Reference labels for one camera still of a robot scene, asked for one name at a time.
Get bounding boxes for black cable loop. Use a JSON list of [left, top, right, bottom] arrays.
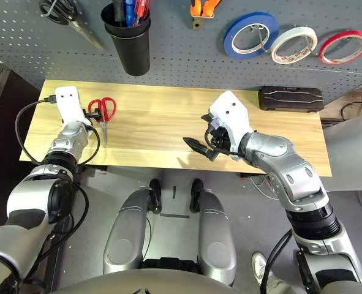
[[339, 102, 362, 121]]

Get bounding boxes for orange black pliers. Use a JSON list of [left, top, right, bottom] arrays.
[[189, 0, 223, 31]]

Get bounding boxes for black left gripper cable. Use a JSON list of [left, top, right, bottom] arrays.
[[76, 125, 101, 166]]

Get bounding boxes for grey side panel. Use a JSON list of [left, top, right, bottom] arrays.
[[320, 107, 362, 192]]

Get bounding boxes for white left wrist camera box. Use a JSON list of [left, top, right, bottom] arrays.
[[55, 86, 92, 126]]

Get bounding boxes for grey metal pegboard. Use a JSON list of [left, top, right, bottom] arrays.
[[0, 0, 362, 105]]

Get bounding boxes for red tape roll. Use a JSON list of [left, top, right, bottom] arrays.
[[318, 29, 362, 65]]

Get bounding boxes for black tool case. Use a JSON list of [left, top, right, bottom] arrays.
[[258, 85, 325, 114]]

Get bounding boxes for white sneaker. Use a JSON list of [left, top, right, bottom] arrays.
[[251, 252, 268, 281]]

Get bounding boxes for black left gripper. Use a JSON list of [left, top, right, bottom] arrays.
[[82, 107, 104, 123]]

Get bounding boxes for metal peg hook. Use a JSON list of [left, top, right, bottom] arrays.
[[39, 0, 62, 16], [251, 24, 269, 51]]

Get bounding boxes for black camera cable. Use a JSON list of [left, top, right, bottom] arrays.
[[204, 128, 293, 294], [15, 96, 89, 282]]

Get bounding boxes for black table frame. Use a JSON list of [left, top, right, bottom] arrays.
[[76, 164, 267, 179]]

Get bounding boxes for black handled scissors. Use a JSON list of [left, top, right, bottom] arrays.
[[39, 0, 105, 51]]

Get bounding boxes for black plastic cup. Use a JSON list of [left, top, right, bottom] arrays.
[[100, 2, 151, 39], [105, 18, 151, 77]]

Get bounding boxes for silver robot leg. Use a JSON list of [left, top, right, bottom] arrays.
[[102, 179, 162, 275], [189, 179, 237, 287]]

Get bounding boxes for black left camera cable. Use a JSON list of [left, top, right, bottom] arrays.
[[15, 96, 89, 282]]

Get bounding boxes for blue tape roll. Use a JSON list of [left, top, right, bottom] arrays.
[[223, 12, 280, 60]]

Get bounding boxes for grey robot torso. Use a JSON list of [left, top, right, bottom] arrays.
[[0, 268, 362, 294]]

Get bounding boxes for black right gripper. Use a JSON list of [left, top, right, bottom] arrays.
[[183, 113, 240, 162]]

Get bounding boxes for beige trouser leg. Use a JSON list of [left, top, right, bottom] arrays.
[[260, 268, 288, 294]]

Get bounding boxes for silver robot right leg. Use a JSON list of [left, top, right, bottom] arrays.
[[189, 179, 237, 287]]

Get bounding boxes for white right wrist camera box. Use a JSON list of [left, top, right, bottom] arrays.
[[209, 90, 254, 160]]

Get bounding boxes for white tape roll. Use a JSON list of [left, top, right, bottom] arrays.
[[270, 26, 319, 64]]

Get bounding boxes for red handled scissors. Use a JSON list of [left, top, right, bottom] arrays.
[[88, 97, 117, 145]]

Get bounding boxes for black right camera cable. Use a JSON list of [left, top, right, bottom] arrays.
[[204, 128, 293, 294]]

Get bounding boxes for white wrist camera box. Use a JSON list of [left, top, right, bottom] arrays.
[[55, 86, 92, 126], [209, 90, 254, 160]]

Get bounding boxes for silver robot left leg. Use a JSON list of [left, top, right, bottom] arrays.
[[102, 179, 162, 275]]

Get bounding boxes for white floor cable bundle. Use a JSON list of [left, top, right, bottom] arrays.
[[249, 176, 279, 200]]

